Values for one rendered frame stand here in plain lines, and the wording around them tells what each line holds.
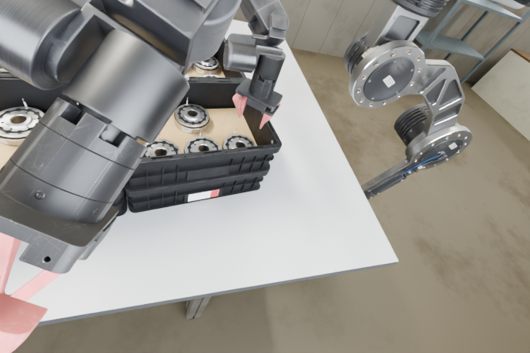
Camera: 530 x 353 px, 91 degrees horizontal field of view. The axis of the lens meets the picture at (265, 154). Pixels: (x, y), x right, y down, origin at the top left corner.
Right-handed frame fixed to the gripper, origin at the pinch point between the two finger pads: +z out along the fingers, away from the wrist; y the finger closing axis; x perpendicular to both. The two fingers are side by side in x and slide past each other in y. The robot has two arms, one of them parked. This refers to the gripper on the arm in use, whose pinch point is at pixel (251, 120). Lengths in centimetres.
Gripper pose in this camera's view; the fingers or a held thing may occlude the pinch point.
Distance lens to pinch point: 69.7
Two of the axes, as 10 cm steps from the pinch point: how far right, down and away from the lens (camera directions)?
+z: -2.8, 6.4, 7.1
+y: 8.8, 4.7, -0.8
